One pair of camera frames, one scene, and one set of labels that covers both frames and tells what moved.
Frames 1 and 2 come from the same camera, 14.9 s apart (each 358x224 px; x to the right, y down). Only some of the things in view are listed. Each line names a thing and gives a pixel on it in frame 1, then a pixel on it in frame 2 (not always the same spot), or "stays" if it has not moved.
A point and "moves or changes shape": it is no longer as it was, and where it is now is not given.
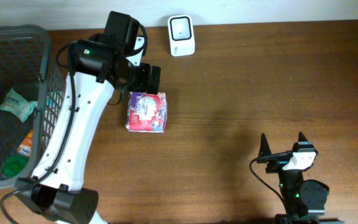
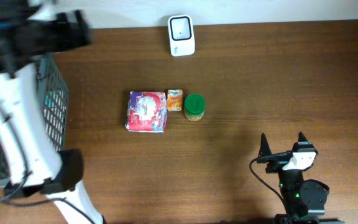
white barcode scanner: x=181 y=35 stays
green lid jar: x=13 y=165 moves or changes shape
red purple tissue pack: x=146 y=112 stays
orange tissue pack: x=25 y=147 moves or changes shape
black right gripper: x=264 y=155 stays
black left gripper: x=142 y=84 -> x=69 y=22
